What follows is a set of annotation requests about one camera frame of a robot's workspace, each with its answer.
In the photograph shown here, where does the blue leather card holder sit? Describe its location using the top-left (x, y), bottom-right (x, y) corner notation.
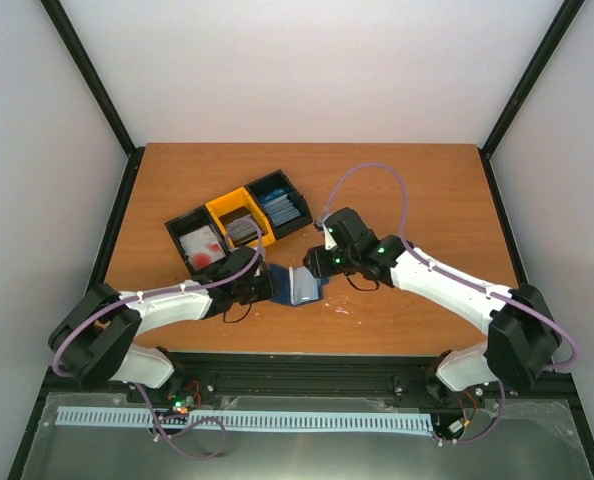
top-left (269, 264), bottom-right (329, 307)

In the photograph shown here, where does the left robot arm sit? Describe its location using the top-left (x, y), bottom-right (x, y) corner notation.
top-left (48, 247), bottom-right (275, 403)

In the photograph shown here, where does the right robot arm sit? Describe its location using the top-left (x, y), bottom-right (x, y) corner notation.
top-left (303, 208), bottom-right (563, 392)

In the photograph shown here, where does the dark card stack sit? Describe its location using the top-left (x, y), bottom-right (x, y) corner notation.
top-left (225, 214), bottom-right (263, 247)

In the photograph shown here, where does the white red card stack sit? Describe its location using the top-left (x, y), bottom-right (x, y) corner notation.
top-left (180, 225), bottom-right (225, 271)

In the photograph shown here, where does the blue card stack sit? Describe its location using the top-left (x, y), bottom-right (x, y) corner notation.
top-left (260, 188), bottom-right (301, 227)

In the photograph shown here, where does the left black bin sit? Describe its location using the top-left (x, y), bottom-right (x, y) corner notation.
top-left (165, 206), bottom-right (230, 276)

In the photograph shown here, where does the black bin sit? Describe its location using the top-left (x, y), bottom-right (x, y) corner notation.
top-left (165, 206), bottom-right (230, 276)
top-left (245, 170), bottom-right (312, 240)

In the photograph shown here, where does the right black bin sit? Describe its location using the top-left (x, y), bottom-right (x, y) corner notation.
top-left (245, 170), bottom-right (312, 240)

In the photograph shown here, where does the yellow middle bin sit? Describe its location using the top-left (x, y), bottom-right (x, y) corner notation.
top-left (205, 187), bottom-right (276, 250)

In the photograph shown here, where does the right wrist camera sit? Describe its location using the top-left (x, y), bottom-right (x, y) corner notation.
top-left (315, 213), bottom-right (337, 251)

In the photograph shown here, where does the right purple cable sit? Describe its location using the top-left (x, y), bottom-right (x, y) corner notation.
top-left (321, 161), bottom-right (579, 371)

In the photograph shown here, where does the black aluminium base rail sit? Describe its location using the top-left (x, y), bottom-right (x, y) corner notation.
top-left (46, 349), bottom-right (576, 401)

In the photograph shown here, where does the light blue cable duct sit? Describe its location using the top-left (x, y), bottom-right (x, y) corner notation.
top-left (54, 406), bottom-right (433, 436)

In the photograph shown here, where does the left black frame post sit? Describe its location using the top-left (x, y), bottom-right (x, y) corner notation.
top-left (39, 0), bottom-right (146, 161)

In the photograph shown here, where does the black frame post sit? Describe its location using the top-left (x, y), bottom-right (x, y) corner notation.
top-left (480, 0), bottom-right (587, 159)
top-left (39, 0), bottom-right (146, 161)

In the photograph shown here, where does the right black frame post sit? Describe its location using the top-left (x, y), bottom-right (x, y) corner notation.
top-left (480, 0), bottom-right (587, 159)

